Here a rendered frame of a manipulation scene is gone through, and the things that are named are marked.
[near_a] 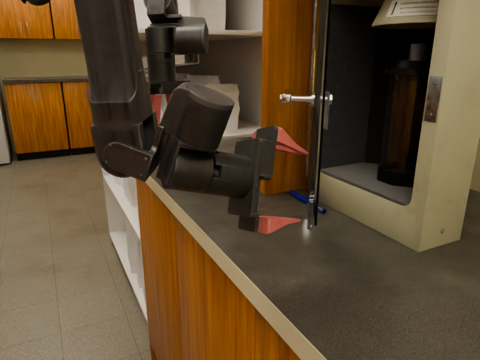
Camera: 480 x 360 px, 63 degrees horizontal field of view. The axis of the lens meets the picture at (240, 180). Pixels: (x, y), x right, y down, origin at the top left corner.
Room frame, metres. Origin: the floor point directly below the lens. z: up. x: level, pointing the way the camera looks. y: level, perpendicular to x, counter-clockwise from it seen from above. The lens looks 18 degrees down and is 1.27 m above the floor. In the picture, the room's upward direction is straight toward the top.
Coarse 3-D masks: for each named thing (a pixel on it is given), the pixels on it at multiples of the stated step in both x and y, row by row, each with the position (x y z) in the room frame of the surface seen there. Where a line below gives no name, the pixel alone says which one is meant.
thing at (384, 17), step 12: (396, 0) 0.75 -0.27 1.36; (408, 0) 0.73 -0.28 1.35; (420, 0) 0.72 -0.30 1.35; (432, 0) 0.71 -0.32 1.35; (384, 12) 0.76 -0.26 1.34; (396, 12) 0.73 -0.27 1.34; (408, 12) 0.72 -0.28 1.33; (420, 12) 0.71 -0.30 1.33; (432, 12) 0.70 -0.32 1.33; (372, 24) 0.79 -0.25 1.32; (384, 24) 0.75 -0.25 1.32; (396, 24) 0.86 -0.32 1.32; (408, 24) 0.86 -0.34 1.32; (420, 24) 0.86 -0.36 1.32; (432, 24) 0.85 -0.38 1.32
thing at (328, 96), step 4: (328, 92) 0.62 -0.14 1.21; (328, 96) 0.62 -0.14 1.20; (320, 100) 0.62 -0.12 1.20; (328, 100) 0.62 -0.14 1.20; (324, 104) 0.63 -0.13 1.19; (328, 104) 0.62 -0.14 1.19; (324, 108) 0.63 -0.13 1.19; (328, 108) 0.62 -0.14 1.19; (324, 112) 0.63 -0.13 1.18; (328, 112) 0.61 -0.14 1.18; (324, 116) 0.63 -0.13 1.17; (328, 116) 0.61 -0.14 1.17; (324, 120) 0.62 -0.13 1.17; (328, 120) 0.62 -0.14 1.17; (324, 124) 0.62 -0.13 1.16; (324, 128) 0.62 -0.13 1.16
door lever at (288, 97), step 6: (288, 90) 0.69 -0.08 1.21; (282, 96) 0.63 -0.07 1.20; (288, 96) 0.63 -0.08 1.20; (294, 96) 0.63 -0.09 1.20; (300, 96) 0.63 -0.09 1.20; (306, 96) 0.63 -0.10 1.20; (312, 96) 0.62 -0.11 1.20; (282, 102) 0.63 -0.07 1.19; (288, 102) 0.63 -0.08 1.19; (294, 102) 0.63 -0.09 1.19; (300, 102) 0.63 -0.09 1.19; (306, 102) 0.63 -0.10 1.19; (312, 102) 0.62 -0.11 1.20
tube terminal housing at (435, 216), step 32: (352, 0) 0.87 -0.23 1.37; (384, 0) 0.87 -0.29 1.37; (448, 0) 0.63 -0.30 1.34; (448, 32) 0.62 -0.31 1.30; (448, 64) 0.61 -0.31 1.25; (448, 96) 0.62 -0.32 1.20; (320, 128) 0.87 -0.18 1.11; (448, 128) 0.62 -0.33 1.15; (448, 160) 0.63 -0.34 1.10; (320, 192) 0.86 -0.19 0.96; (352, 192) 0.77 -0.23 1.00; (416, 192) 0.63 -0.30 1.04; (448, 192) 0.64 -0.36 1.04; (384, 224) 0.68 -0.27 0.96; (416, 224) 0.62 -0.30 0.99; (448, 224) 0.64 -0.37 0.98
